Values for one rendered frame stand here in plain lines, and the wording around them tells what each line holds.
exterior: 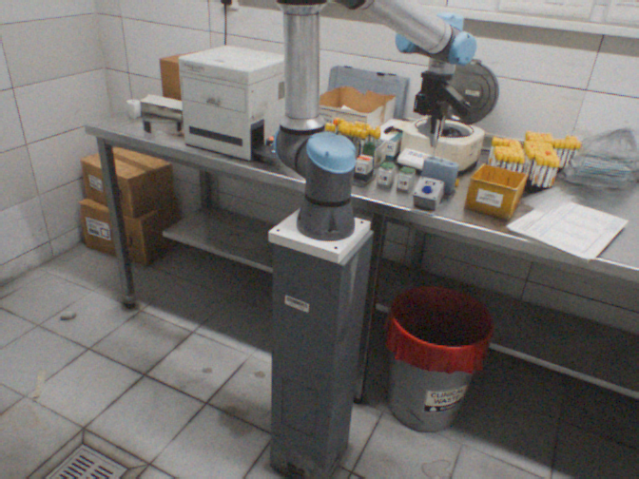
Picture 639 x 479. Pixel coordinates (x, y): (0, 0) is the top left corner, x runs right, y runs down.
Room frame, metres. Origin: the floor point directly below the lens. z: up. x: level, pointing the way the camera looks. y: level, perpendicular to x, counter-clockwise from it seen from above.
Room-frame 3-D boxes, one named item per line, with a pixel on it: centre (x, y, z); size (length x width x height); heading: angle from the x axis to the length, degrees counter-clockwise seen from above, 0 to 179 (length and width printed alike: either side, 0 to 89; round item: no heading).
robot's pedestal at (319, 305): (1.20, -0.01, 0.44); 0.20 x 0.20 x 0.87; 65
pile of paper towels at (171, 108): (2.13, 0.67, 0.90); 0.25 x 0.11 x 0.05; 65
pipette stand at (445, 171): (1.53, -0.35, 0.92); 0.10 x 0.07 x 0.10; 60
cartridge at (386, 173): (1.55, -0.19, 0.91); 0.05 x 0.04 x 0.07; 155
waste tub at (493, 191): (1.44, -0.50, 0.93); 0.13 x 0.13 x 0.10; 61
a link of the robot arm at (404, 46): (1.48, -0.23, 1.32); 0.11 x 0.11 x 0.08; 33
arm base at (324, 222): (1.20, -0.01, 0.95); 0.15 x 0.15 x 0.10
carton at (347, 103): (1.99, -0.08, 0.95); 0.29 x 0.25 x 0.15; 155
